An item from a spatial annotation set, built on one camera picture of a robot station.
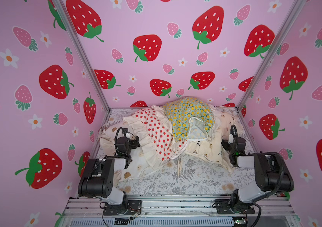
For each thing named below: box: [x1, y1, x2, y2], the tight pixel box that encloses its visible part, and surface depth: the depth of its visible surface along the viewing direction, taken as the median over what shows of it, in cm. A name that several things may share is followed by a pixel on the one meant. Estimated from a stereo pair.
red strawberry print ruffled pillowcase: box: [123, 105, 189, 168], surface depth 92 cm
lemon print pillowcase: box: [163, 96, 215, 142], surface depth 94 cm
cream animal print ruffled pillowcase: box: [183, 105, 240, 173], surface depth 91 cm
